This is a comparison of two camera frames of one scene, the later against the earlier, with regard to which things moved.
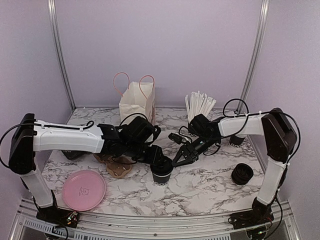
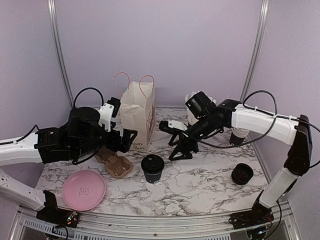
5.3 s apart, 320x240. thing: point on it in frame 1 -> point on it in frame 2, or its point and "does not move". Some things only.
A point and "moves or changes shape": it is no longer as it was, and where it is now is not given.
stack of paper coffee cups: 235,141 does not move
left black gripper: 157,153 -> 126,142
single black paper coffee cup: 161,180 -> 153,178
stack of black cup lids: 242,173 does not move
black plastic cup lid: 161,167 moves or changes shape
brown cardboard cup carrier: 117,167 does not move
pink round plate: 83,190 does not move
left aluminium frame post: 58,51 does not move
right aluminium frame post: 263,15 does not move
